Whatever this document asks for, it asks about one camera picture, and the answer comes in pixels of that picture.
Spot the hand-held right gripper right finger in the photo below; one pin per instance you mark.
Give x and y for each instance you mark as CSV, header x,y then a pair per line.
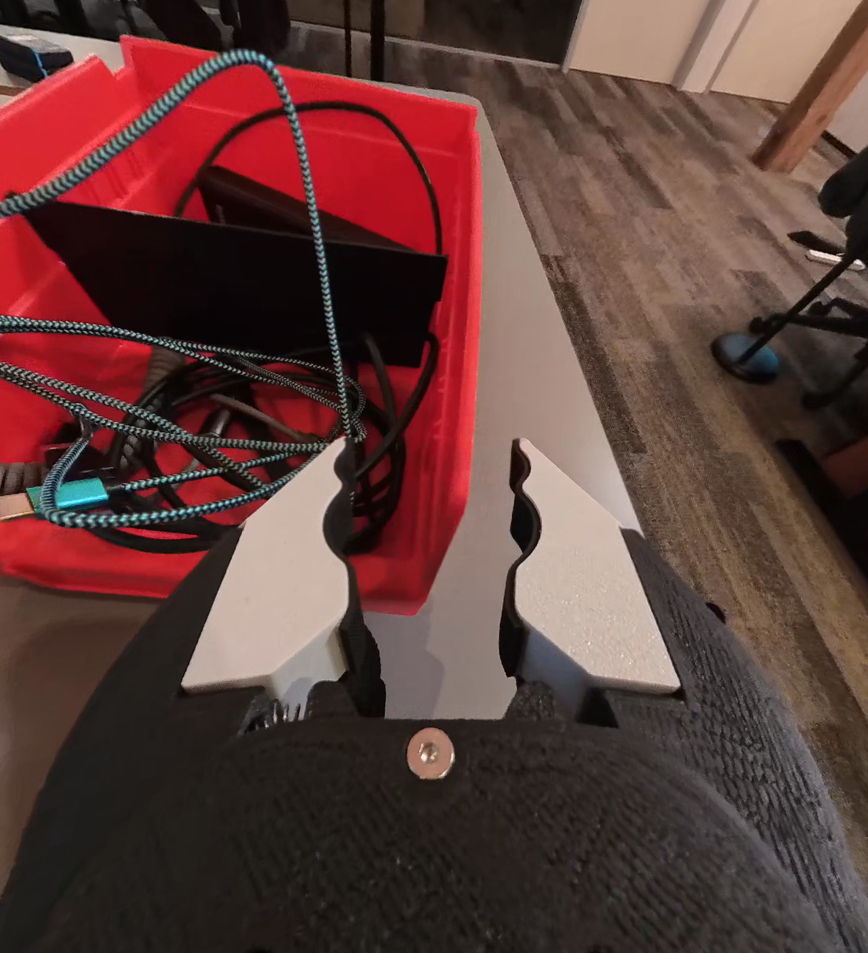
x,y
590,603

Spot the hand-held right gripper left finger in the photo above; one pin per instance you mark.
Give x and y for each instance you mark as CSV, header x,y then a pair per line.
x,y
270,595

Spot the slim black usb hub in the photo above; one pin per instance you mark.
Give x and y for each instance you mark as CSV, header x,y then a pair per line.
x,y
270,201

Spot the red plastic bin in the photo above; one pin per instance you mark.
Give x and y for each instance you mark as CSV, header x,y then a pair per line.
x,y
419,149

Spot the dark wooden furniture base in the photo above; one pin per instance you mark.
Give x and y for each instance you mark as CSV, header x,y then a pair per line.
x,y
866,506

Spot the black bin divider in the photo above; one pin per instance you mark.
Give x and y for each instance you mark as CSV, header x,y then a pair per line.
x,y
218,275

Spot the wooden pillar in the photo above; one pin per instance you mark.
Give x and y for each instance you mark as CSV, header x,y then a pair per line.
x,y
829,82

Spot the white double door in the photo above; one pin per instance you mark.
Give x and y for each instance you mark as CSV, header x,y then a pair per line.
x,y
702,37

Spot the small black battery pack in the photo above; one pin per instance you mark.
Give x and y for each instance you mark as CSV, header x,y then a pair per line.
x,y
28,52

